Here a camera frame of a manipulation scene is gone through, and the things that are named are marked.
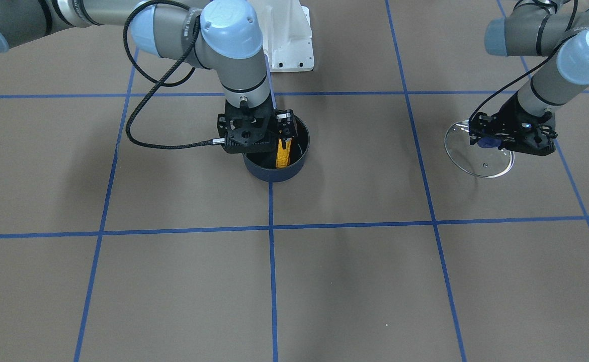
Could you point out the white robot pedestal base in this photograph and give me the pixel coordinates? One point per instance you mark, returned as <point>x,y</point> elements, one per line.
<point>287,32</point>

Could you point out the blue saucepan with handle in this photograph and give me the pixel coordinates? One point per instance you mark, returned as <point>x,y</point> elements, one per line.
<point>262,165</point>

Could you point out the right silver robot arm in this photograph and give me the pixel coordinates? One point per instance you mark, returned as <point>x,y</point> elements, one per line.
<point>160,36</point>

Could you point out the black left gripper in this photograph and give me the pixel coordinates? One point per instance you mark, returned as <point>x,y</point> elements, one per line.
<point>509,111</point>

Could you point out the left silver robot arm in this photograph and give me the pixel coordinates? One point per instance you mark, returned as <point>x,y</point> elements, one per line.
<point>538,28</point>

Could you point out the glass lid with blue knob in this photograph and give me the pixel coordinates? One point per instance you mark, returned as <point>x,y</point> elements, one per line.
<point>480,157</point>

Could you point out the yellow corn cob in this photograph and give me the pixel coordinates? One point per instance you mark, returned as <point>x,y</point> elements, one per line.
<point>283,156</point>

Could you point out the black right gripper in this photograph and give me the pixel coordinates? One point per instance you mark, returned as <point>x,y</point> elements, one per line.
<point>287,127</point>

